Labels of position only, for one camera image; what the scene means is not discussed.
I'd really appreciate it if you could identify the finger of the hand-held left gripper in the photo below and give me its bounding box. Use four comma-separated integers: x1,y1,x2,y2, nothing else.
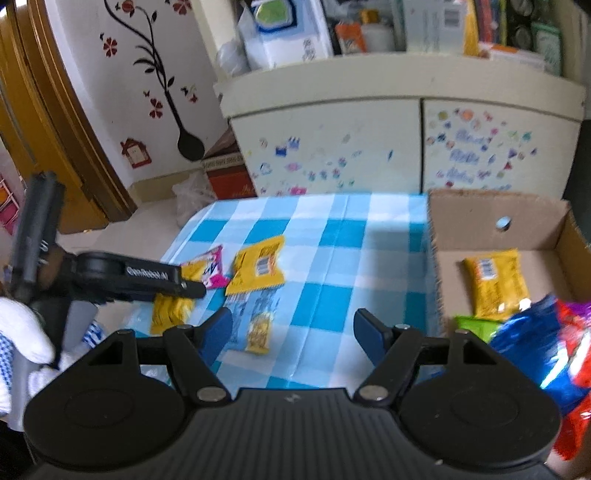
154,270,208,300

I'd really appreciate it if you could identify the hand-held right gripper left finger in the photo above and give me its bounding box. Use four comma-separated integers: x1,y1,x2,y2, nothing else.
88,307,233,403

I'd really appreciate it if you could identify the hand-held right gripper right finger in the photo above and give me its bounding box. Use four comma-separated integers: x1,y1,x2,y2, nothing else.
355,308,502,403

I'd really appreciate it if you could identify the yellow snack packet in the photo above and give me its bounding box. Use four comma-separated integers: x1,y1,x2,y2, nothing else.
150,292,195,336
225,235,286,297
461,249,531,320

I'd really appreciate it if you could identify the green snack packet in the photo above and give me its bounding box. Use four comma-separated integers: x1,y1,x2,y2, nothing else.
455,316,503,343

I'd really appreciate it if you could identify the blue foil snack packet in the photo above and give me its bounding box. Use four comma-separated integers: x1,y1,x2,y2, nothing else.
489,295,574,389

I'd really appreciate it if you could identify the red snack packet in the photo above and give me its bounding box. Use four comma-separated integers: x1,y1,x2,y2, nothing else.
551,300,591,462

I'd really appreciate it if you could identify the person's left hand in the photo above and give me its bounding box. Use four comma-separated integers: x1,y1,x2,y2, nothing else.
0,295,68,418

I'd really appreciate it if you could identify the pink and white snack packet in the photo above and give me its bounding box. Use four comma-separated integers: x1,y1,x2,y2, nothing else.
181,244,230,290

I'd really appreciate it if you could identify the clear snack packet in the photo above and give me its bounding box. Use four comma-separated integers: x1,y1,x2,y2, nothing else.
228,288,281,356

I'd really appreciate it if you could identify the blue checked tablecloth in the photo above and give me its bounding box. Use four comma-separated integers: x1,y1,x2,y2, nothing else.
99,191,446,394

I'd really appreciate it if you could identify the clear plastic bag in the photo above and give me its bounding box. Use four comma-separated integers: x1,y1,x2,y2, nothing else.
172,173,219,228

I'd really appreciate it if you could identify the red-brown cardboard box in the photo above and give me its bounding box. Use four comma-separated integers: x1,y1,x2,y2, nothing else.
201,129,257,200

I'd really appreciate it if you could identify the cream cabinet with stickers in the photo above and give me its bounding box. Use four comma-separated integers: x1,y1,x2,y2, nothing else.
213,48,585,200

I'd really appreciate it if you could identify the crumpled plastic bag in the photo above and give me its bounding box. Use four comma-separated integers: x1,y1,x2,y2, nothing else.
216,39,253,78

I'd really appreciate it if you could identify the white box with green label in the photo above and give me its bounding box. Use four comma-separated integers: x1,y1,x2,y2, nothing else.
239,0,334,71

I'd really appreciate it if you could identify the orange box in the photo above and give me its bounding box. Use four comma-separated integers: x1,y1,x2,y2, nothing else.
335,23,369,54

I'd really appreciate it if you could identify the white and green box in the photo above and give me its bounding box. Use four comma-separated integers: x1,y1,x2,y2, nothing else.
401,0,467,52

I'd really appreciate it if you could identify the green can pack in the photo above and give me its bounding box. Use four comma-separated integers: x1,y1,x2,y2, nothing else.
530,22,563,75

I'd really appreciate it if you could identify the red house wall sticker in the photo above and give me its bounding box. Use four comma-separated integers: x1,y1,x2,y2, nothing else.
120,137,151,169

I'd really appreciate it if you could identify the flower vase wall decal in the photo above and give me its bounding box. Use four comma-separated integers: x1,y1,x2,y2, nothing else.
100,0,207,162

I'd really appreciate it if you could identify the wooden door frame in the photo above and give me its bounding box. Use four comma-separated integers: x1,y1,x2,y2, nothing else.
0,0,136,234

